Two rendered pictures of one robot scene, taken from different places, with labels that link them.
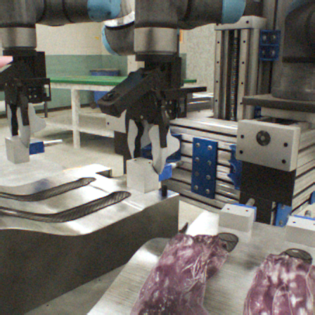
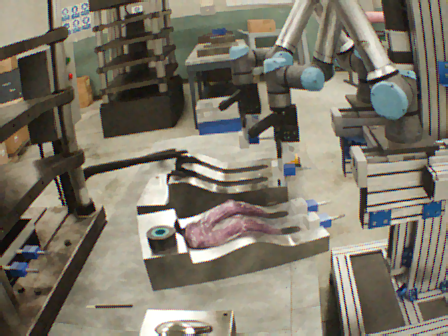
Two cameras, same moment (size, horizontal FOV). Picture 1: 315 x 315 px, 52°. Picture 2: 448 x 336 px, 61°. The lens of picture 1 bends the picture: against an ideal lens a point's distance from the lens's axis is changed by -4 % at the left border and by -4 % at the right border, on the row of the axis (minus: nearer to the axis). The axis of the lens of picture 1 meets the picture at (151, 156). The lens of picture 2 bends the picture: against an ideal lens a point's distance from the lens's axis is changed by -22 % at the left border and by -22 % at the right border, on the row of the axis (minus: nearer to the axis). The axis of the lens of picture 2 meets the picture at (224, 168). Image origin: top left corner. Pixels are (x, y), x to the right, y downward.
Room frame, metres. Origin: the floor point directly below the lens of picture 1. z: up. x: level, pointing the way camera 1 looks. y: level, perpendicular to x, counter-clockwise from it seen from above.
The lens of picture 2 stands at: (-0.44, -1.00, 1.51)
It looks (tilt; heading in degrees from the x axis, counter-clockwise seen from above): 21 degrees down; 51
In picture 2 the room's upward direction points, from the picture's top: 8 degrees counter-clockwise
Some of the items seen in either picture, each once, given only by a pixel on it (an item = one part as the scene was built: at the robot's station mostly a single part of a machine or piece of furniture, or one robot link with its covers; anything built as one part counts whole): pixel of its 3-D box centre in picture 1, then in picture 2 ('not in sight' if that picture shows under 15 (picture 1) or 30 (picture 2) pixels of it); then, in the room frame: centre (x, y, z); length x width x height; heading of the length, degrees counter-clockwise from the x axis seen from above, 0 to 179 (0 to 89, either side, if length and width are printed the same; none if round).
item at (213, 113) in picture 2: not in sight; (226, 107); (2.66, 2.66, 0.28); 0.61 x 0.41 x 0.15; 137
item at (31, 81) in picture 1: (24, 77); (247, 98); (0.75, 0.28, 1.09); 0.09 x 0.08 x 0.12; 133
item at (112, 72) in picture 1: (104, 88); not in sight; (8.24, 1.13, 0.48); 0.64 x 0.54 x 0.97; 53
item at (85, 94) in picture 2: not in sight; (69, 87); (2.48, 6.74, 0.42); 0.86 x 0.33 x 0.83; 137
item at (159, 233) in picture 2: not in sight; (161, 237); (0.09, -0.05, 0.93); 0.08 x 0.08 x 0.04
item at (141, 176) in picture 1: (160, 169); (292, 169); (0.63, -0.02, 0.91); 0.13 x 0.05 x 0.05; 133
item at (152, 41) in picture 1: (154, 43); (279, 98); (0.62, -0.01, 1.15); 0.08 x 0.08 x 0.05
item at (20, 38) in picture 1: (18, 40); (243, 78); (0.75, 0.29, 1.17); 0.08 x 0.08 x 0.05
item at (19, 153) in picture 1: (36, 145); (256, 138); (0.76, 0.27, 0.93); 0.13 x 0.05 x 0.05; 133
